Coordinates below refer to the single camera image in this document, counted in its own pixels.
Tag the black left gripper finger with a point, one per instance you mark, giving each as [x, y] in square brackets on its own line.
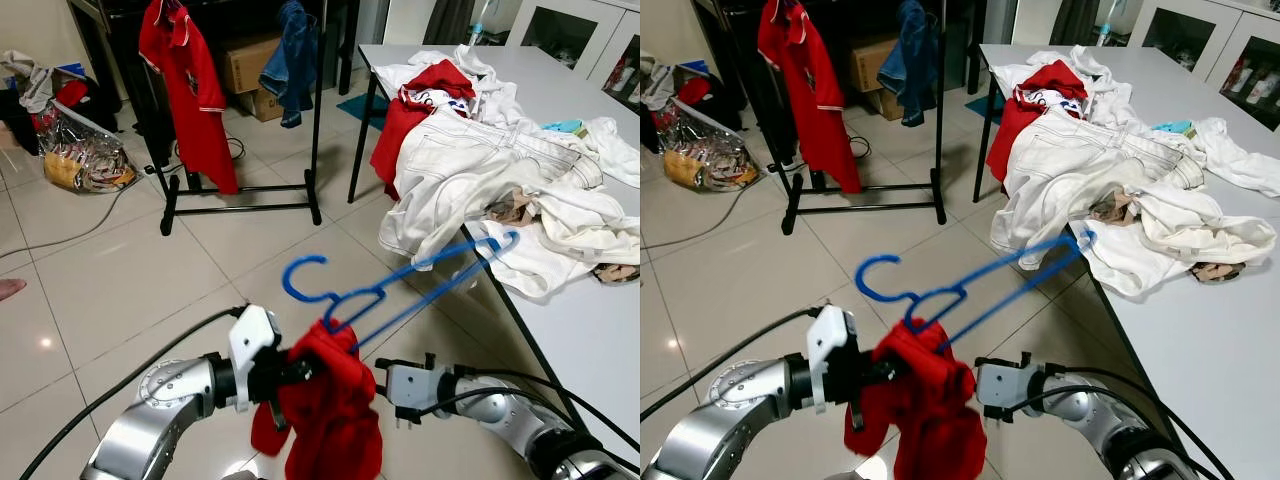
[887, 373]
[305, 373]

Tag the plain red shirt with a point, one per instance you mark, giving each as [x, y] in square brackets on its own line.
[930, 420]
[330, 420]

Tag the blue plastic hanger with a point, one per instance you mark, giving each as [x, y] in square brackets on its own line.
[420, 270]
[1000, 270]

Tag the white mesh jersey brown print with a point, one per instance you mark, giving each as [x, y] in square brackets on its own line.
[1180, 225]
[580, 225]

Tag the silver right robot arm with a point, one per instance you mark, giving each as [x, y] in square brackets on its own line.
[1110, 425]
[520, 420]

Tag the black metal clothes rack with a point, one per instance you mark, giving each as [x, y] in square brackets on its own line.
[865, 205]
[245, 205]

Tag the cream white jeans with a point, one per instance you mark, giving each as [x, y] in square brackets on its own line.
[460, 170]
[1070, 170]

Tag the red garment with white trim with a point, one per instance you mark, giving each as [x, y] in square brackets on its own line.
[1012, 130]
[400, 130]

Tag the clear plastic bag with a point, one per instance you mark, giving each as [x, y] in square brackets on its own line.
[705, 155]
[85, 155]

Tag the small printed cardboard box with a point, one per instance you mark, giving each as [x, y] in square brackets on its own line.
[888, 105]
[262, 105]

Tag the teal floor mat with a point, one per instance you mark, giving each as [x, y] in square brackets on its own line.
[360, 108]
[985, 108]

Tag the bare human foot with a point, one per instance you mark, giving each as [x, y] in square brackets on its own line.
[10, 289]

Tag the red polo shirt white collar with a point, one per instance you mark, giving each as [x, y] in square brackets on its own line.
[810, 90]
[190, 90]

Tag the large brown cardboard box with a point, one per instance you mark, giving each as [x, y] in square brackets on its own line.
[872, 62]
[245, 62]

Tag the blue denim garment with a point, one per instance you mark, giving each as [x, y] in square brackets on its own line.
[292, 60]
[918, 60]

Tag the white garment with teal patch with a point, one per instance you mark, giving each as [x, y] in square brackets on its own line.
[615, 150]
[1235, 155]

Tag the teal cloth patch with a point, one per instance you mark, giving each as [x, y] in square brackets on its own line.
[565, 127]

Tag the dark laundry heap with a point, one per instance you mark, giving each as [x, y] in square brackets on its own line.
[670, 100]
[25, 120]

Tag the white crumpled shirt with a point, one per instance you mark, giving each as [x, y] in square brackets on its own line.
[500, 95]
[1115, 95]

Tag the clear plastic water bottle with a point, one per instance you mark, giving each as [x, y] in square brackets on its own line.
[485, 20]
[1107, 20]

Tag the white glass door cabinet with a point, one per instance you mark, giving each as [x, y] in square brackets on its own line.
[1210, 20]
[590, 20]

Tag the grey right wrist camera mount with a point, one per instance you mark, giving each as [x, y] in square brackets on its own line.
[415, 388]
[1008, 388]

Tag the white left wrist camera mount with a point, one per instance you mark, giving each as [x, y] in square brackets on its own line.
[830, 345]
[252, 345]

